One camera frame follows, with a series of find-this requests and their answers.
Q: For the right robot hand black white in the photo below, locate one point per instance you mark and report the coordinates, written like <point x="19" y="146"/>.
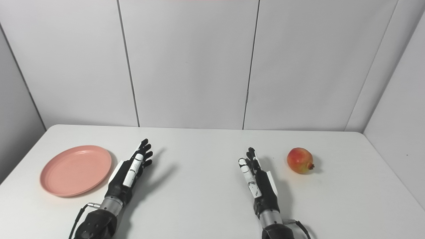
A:
<point x="262" y="186"/>

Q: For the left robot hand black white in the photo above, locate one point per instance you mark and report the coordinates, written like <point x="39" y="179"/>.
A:
<point x="127" y="176"/>

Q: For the red yellow pomegranate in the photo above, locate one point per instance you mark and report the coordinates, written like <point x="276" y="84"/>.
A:
<point x="300" y="160"/>

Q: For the pink plastic plate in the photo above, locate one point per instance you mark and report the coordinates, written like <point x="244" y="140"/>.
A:
<point x="76" y="170"/>

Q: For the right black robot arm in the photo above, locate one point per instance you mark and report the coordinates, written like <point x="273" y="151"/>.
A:
<point x="274" y="227"/>

